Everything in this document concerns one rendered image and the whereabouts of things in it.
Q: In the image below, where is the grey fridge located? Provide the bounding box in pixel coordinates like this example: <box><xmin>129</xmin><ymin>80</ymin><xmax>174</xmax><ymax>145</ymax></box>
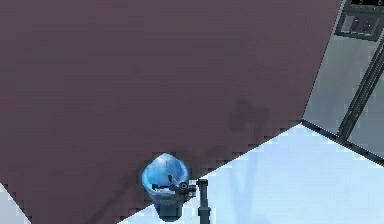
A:
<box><xmin>301</xmin><ymin>0</ymin><xmax>384</xmax><ymax>165</ymax></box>

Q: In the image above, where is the black fridge handle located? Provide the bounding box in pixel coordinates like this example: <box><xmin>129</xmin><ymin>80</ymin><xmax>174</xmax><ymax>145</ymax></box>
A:
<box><xmin>337</xmin><ymin>41</ymin><xmax>384</xmax><ymax>138</ymax></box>

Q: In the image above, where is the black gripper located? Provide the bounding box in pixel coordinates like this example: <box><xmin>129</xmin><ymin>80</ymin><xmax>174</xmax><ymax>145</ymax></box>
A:
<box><xmin>151</xmin><ymin>174</ymin><xmax>198</xmax><ymax>198</ymax></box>

